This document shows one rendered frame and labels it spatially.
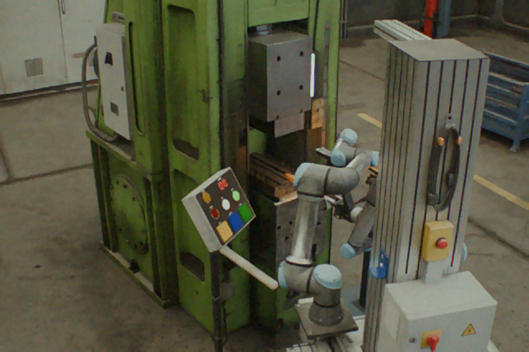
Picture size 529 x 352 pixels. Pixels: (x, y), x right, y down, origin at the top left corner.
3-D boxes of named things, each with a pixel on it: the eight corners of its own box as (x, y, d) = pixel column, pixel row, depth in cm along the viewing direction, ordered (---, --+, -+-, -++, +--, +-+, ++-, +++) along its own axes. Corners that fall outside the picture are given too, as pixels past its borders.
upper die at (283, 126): (303, 128, 344) (304, 111, 339) (274, 137, 332) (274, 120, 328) (254, 107, 373) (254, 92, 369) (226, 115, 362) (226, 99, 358)
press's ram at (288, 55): (322, 106, 347) (325, 34, 330) (267, 122, 325) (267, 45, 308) (273, 87, 377) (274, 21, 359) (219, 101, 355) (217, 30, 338)
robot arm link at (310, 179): (307, 297, 261) (329, 166, 259) (273, 290, 267) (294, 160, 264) (315, 293, 273) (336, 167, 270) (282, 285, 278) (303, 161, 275)
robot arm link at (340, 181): (354, 176, 254) (381, 145, 297) (327, 171, 258) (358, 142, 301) (351, 203, 258) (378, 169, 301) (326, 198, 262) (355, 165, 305)
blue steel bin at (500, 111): (560, 136, 672) (572, 72, 641) (515, 152, 632) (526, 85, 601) (475, 104, 761) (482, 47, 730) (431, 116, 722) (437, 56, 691)
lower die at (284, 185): (302, 187, 359) (302, 173, 355) (274, 198, 348) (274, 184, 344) (255, 163, 389) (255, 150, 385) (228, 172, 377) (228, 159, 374)
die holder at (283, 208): (325, 251, 382) (328, 184, 363) (275, 274, 361) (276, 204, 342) (266, 216, 422) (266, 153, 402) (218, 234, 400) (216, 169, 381)
